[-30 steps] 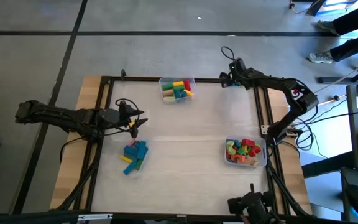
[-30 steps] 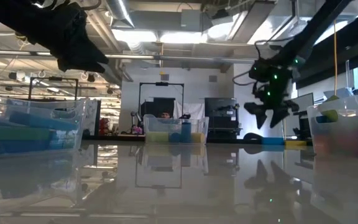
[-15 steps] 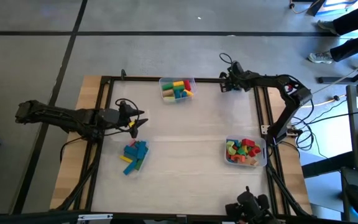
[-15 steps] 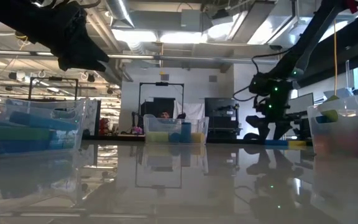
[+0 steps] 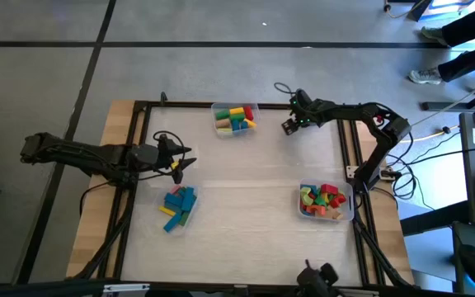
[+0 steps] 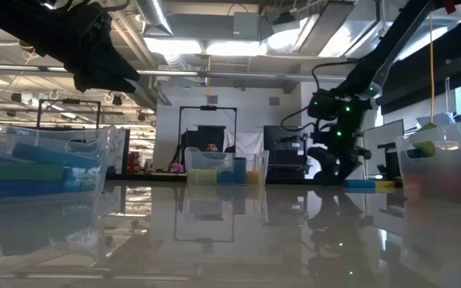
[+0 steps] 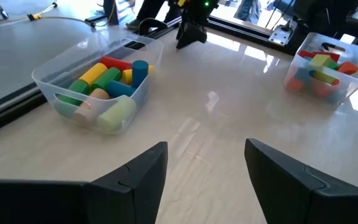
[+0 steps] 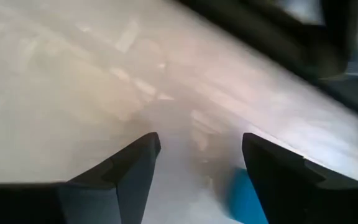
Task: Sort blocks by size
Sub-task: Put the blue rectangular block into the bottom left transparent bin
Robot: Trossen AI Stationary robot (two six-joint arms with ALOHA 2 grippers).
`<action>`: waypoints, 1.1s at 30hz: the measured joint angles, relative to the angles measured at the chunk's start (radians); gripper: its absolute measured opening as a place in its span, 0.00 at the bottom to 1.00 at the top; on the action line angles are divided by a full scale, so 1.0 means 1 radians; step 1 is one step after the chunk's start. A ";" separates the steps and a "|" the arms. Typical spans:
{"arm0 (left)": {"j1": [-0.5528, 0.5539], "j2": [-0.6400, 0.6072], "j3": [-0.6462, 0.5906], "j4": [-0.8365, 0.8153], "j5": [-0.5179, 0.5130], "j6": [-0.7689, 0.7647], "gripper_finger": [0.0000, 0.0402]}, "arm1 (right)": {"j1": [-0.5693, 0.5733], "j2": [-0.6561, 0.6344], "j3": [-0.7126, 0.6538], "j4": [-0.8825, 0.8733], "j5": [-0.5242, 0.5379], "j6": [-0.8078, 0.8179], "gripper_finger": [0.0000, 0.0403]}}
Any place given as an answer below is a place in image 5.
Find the black aluminium table frame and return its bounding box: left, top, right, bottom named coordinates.
left=67, top=99, right=416, bottom=290

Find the black crossbar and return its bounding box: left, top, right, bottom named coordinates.
left=0, top=279, right=465, bottom=297

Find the black device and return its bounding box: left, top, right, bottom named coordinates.
left=296, top=259, right=340, bottom=297

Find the black stand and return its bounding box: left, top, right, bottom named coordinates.
left=408, top=0, right=435, bottom=22

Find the blue long block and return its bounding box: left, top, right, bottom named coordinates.
left=162, top=213, right=182, bottom=233
left=181, top=186, right=196, bottom=212

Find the silver bracket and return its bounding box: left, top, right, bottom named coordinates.
left=336, top=287, right=381, bottom=297
left=102, top=282, right=152, bottom=295

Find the person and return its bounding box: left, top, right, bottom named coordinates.
left=408, top=3, right=475, bottom=86

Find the black floor beam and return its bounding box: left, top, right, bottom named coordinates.
left=400, top=200, right=472, bottom=237

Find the blue rectangular block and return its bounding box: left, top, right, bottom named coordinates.
left=163, top=192, right=184, bottom=207

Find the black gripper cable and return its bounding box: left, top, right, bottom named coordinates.
left=273, top=81, right=296, bottom=100
left=152, top=130, right=187, bottom=166

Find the black desk leg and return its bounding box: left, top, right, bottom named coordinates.
left=421, top=72, right=475, bottom=112

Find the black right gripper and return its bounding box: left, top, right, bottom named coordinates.
left=282, top=87, right=326, bottom=136

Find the red arch block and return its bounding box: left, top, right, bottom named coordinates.
left=328, top=192, right=348, bottom=210

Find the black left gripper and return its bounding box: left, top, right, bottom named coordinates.
left=154, top=132, right=198, bottom=185

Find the black cable bundle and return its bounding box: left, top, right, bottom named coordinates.
left=385, top=152, right=419, bottom=202

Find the clear plastic bin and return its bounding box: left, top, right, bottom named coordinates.
left=153, top=183, right=200, bottom=237
left=298, top=177, right=355, bottom=223
left=210, top=101, right=262, bottom=139

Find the blue box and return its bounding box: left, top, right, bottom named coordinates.
left=421, top=0, right=475, bottom=21

